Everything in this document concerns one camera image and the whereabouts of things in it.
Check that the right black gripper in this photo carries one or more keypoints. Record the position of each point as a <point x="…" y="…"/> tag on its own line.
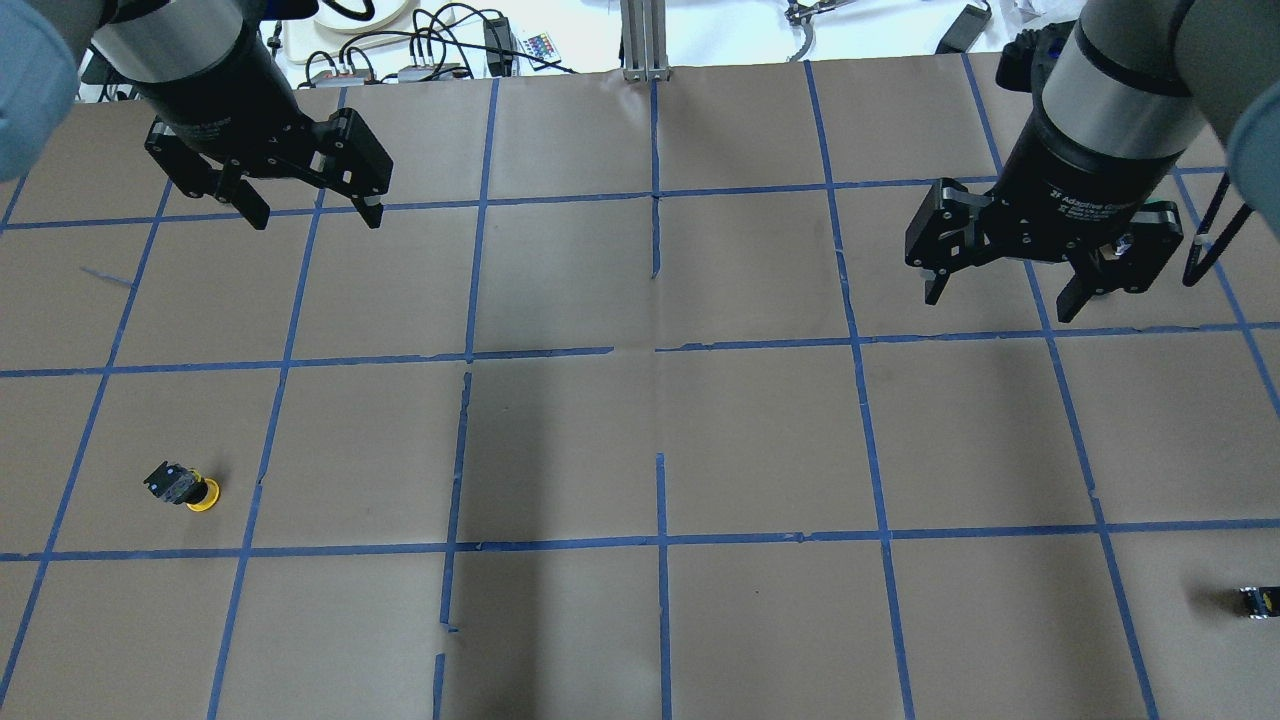
<point x="1070" y="165"/>

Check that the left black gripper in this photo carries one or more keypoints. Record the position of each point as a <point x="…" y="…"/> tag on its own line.
<point x="222" y="97"/>

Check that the yellow push button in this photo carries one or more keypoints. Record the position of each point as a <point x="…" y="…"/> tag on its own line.
<point x="174" y="483"/>

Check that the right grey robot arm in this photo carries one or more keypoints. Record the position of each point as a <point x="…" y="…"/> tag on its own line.
<point x="1117" y="97"/>

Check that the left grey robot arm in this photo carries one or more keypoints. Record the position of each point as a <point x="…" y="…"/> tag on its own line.
<point x="44" y="43"/>

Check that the beige tray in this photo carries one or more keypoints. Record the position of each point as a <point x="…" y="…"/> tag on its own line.
<point x="327" y="30"/>

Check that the black power adapter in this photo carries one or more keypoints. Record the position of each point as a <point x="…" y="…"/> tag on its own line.
<point x="968" y="25"/>

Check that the colourful remote control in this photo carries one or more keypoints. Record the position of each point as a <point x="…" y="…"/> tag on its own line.
<point x="541" y="48"/>

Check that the small black yellow component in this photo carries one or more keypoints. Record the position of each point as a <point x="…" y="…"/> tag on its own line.
<point x="1260" y="601"/>

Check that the aluminium frame post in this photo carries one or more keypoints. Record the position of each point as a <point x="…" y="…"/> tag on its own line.
<point x="644" y="55"/>

